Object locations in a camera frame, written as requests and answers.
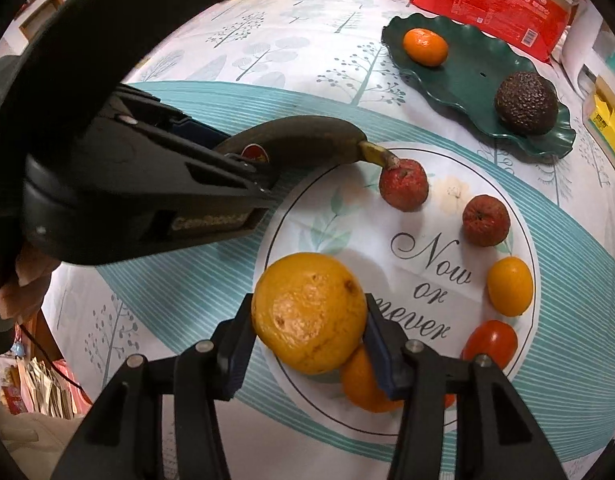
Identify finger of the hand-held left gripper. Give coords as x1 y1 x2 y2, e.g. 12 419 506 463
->
186 154 282 209
108 84 234 151

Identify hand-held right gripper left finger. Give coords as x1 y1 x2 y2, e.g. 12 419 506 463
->
50 292 259 480

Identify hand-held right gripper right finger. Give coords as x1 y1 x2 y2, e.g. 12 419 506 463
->
361 292 571 480

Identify orange mandarin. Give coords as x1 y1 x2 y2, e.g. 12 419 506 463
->
341 344 405 414
403 28 449 67

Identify large yellow orange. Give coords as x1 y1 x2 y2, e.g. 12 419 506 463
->
251 253 368 376

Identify small yellow kumquat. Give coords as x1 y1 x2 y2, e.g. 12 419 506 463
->
487 256 534 317

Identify red lychee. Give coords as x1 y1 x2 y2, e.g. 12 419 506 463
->
379 158 429 212
462 194 511 248

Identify dark green wavy plate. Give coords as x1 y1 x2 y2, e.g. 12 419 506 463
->
381 14 577 159

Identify person's left hand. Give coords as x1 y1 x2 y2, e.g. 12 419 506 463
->
0 247 58 322

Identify tree printed tablecloth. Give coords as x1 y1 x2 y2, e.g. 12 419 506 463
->
0 0 615 480

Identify dark cloth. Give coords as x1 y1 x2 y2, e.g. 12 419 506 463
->
0 0 293 171

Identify pile of papers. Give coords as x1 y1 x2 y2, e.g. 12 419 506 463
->
18 357 93 418

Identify wooden cabinet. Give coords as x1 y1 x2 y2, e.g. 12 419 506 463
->
15 0 68 41

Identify dark brown avocado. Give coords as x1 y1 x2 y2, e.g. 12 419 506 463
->
494 72 559 136

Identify red plastic package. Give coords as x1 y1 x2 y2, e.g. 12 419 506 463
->
410 0 581 63

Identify yellow tissue pack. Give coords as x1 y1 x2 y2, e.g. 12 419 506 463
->
582 75 615 186

